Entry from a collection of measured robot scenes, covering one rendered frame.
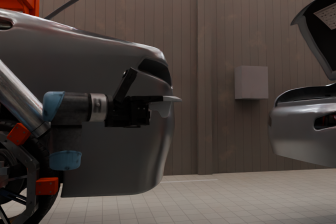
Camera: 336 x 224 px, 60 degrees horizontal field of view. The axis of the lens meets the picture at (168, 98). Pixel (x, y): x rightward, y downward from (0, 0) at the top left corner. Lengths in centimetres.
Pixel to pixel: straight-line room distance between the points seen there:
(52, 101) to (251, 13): 663
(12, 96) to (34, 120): 8
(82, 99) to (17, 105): 19
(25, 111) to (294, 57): 697
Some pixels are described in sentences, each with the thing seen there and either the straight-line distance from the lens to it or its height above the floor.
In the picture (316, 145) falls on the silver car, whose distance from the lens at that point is 278.
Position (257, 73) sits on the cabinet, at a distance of 650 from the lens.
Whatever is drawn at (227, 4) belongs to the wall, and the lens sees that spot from 699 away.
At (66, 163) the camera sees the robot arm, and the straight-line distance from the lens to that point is 76.
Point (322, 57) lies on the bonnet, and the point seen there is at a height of 196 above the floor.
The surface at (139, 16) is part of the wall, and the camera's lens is 635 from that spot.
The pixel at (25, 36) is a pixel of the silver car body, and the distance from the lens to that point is 188.
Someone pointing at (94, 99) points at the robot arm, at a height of 123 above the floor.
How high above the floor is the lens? 119
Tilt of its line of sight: 4 degrees up
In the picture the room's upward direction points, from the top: straight up
